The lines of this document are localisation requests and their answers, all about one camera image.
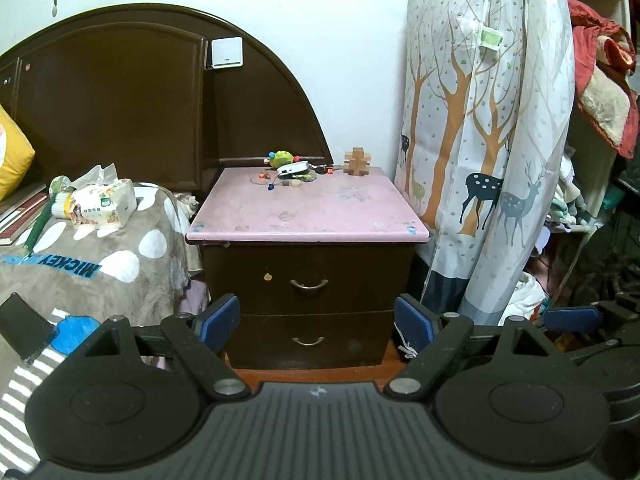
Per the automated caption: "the stack of books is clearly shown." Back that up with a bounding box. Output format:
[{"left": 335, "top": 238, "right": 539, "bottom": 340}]
[{"left": 0, "top": 182, "right": 48, "bottom": 226}]

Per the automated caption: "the dark plain drawer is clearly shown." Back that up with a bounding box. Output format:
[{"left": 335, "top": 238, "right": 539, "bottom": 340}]
[{"left": 232, "top": 310, "right": 398, "bottom": 370}]

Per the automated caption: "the wooden interlocking puzzle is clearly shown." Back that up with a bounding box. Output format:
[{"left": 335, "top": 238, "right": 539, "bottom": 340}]
[{"left": 342, "top": 147, "right": 373, "bottom": 177}]

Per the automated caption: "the black smartphone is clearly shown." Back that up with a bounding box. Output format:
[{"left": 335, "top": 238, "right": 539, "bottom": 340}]
[{"left": 0, "top": 292, "right": 56, "bottom": 363}]

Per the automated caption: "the grey printed blanket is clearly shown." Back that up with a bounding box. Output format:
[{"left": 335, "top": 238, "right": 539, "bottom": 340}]
[{"left": 0, "top": 182, "right": 193, "bottom": 480}]

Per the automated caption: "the cotton swab container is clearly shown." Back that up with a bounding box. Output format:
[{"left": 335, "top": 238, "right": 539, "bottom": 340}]
[{"left": 47, "top": 175, "right": 81, "bottom": 221}]

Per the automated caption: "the dark hardcover book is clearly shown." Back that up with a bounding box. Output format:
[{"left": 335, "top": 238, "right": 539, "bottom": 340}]
[{"left": 0, "top": 207, "right": 47, "bottom": 247}]

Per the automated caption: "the small white device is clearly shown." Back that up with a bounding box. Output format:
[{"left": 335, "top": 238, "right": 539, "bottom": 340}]
[{"left": 276, "top": 161, "right": 311, "bottom": 180}]

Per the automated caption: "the white cloth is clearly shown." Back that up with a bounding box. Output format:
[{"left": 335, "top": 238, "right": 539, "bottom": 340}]
[{"left": 500, "top": 272, "right": 551, "bottom": 326}]

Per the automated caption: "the dark wooden headboard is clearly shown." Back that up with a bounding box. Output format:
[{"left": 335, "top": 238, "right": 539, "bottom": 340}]
[{"left": 0, "top": 4, "right": 333, "bottom": 196}]

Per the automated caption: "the colourful bead cord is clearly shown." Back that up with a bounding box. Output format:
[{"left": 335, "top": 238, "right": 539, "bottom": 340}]
[{"left": 250, "top": 170, "right": 281, "bottom": 192}]

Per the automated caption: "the red fleece blanket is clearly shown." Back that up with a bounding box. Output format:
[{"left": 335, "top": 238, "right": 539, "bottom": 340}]
[{"left": 567, "top": 0, "right": 640, "bottom": 158}]

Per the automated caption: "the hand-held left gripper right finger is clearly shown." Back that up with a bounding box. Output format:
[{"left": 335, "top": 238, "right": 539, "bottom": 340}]
[{"left": 384, "top": 295, "right": 557, "bottom": 403}]

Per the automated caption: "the green stick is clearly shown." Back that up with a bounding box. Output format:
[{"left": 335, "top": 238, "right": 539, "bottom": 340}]
[{"left": 22, "top": 197, "right": 56, "bottom": 256}]

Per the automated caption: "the soft tissue pack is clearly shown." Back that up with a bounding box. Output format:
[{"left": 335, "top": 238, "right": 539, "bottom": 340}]
[{"left": 67, "top": 162, "right": 138, "bottom": 231}]

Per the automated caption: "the yellow pillow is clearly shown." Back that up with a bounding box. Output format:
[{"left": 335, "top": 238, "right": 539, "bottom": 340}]
[{"left": 0, "top": 105, "right": 36, "bottom": 201}]

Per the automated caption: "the dark wooden nightstand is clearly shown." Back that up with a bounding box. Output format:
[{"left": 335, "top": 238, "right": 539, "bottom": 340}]
[{"left": 186, "top": 166, "right": 432, "bottom": 372}]

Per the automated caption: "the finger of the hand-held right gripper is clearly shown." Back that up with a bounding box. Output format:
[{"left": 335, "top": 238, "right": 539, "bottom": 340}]
[{"left": 542, "top": 292, "right": 640, "bottom": 341}]

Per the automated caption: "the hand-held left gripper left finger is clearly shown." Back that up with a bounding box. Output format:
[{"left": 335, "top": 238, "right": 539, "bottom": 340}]
[{"left": 82, "top": 295, "right": 252, "bottom": 403}]

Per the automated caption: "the lavender bed sheet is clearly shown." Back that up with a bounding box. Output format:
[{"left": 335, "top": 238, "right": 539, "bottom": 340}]
[{"left": 177, "top": 280, "right": 211, "bottom": 316}]

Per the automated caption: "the white wall switch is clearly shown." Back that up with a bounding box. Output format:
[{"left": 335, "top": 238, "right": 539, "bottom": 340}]
[{"left": 209, "top": 37, "right": 244, "bottom": 70}]

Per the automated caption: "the pile of clothes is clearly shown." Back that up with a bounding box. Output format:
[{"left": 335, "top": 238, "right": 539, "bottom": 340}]
[{"left": 547, "top": 147, "right": 601, "bottom": 233}]

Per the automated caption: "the green toy turtle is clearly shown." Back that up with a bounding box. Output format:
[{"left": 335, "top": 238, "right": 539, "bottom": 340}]
[{"left": 264, "top": 149, "right": 297, "bottom": 170}]

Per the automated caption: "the deer print wardrobe cover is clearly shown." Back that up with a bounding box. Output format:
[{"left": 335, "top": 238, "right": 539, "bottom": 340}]
[{"left": 395, "top": 0, "right": 576, "bottom": 328}]

